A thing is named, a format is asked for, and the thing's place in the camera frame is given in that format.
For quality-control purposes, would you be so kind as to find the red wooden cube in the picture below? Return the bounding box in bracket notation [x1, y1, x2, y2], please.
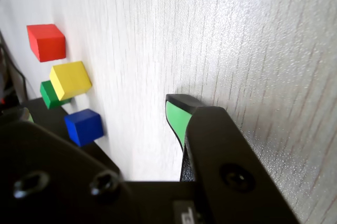
[26, 24, 66, 63]

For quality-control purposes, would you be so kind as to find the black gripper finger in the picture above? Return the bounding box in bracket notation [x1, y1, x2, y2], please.
[165, 93, 301, 224]
[0, 107, 148, 224]

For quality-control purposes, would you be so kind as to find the green wooden cube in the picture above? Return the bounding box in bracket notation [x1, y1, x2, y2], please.
[39, 80, 72, 110]

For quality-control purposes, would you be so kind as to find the yellow wooden cube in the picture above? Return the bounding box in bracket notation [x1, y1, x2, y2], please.
[49, 61, 93, 101]

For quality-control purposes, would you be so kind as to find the blue wooden cube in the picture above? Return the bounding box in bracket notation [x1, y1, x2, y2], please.
[64, 108, 104, 148]

